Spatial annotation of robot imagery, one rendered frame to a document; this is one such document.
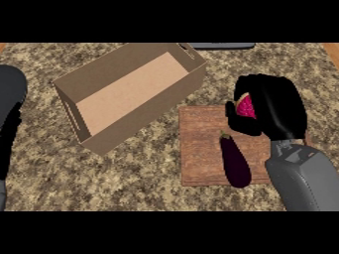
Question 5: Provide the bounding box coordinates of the dark grey flat appliance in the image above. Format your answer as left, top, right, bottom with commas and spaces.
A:
188, 42, 255, 51

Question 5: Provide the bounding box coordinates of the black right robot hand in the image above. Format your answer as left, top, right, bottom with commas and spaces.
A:
225, 73, 308, 142

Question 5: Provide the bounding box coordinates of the dark purple eggplant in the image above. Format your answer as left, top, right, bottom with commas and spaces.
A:
218, 130, 253, 190

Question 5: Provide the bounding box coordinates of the brown cardboard box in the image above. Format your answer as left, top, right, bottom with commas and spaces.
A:
51, 42, 209, 157

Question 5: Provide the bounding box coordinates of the brown wooden cutting board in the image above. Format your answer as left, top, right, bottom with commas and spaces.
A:
178, 105, 314, 188

